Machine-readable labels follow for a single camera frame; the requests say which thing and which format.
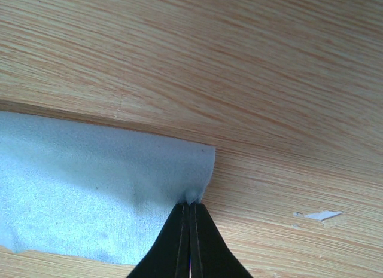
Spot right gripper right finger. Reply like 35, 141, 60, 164
189, 203, 251, 278

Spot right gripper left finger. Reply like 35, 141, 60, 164
127, 203, 190, 278

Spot blue cleaning cloth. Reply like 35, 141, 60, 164
1, 111, 215, 265

